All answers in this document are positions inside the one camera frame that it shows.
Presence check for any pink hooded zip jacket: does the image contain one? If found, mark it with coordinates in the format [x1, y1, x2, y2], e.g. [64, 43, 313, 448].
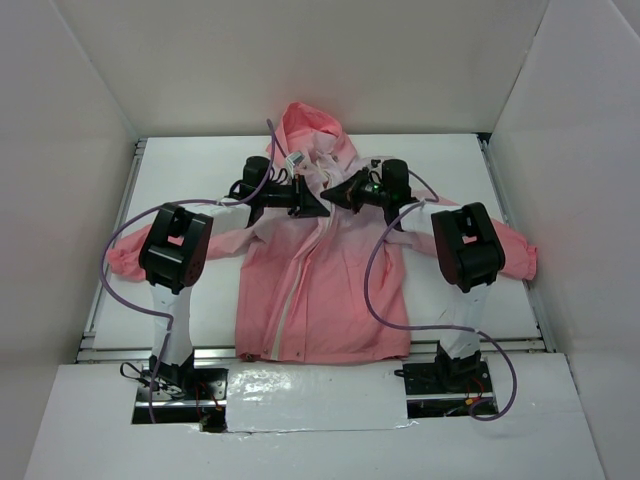
[106, 102, 537, 364]

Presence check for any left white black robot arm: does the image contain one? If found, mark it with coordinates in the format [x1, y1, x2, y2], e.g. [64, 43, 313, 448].
[139, 151, 329, 399]

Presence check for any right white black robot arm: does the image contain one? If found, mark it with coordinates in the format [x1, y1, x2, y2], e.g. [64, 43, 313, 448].
[321, 159, 506, 391]

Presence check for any white foil-taped board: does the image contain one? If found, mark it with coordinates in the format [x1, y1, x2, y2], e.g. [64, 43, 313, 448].
[226, 361, 410, 433]

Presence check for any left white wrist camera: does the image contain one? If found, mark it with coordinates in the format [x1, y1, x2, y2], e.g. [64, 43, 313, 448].
[285, 151, 305, 175]

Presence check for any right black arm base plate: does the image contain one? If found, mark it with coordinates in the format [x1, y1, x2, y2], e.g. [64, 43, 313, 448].
[394, 361, 498, 419]

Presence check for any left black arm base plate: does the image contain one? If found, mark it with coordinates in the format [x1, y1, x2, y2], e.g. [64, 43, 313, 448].
[128, 367, 229, 433]

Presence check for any aluminium table frame rail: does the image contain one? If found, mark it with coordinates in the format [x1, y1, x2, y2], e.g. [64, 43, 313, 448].
[94, 134, 538, 365]

